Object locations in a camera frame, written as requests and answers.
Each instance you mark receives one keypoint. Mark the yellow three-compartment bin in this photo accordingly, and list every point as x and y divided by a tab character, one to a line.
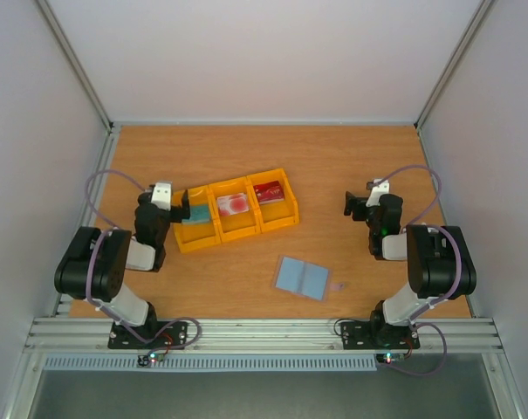
258	220

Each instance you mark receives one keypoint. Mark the teal VIP card stack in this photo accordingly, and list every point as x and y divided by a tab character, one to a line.
198	214

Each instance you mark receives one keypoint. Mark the red card stack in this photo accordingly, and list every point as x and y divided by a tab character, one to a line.
269	192

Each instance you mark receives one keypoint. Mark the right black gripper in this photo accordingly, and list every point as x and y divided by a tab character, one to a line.
360	209

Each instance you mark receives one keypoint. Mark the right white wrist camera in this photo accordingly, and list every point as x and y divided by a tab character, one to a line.
377	188

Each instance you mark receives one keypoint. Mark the right small circuit board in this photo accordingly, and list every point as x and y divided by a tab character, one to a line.
390	358

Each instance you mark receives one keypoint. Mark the small circuit board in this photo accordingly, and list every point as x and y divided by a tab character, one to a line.
390	358
149	360

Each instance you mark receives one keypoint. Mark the pink leather card holder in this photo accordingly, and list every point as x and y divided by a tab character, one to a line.
304	279

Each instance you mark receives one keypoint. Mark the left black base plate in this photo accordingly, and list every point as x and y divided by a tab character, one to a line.
174	336

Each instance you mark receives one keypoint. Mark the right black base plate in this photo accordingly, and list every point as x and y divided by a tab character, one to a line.
361	335

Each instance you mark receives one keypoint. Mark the left small circuit board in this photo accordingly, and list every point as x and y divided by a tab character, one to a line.
149	360

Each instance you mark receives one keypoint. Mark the grey slotted cable duct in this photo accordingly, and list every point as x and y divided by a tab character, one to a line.
212	363

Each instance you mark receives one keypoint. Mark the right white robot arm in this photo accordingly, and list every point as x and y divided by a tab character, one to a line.
439	267

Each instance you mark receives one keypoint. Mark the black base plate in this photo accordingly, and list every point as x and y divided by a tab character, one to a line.
361	335
174	336

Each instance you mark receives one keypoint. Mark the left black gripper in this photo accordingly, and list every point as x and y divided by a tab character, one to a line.
186	209

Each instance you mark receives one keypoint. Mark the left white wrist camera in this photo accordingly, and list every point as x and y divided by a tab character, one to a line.
161	195

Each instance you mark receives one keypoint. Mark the pink circle card stack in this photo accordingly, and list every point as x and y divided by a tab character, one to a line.
231	205

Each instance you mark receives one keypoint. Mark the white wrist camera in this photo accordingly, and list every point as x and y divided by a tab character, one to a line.
161	195
377	188

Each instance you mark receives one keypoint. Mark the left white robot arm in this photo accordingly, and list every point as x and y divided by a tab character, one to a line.
94	264

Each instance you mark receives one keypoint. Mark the aluminium front rail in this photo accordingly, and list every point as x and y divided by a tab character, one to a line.
251	336

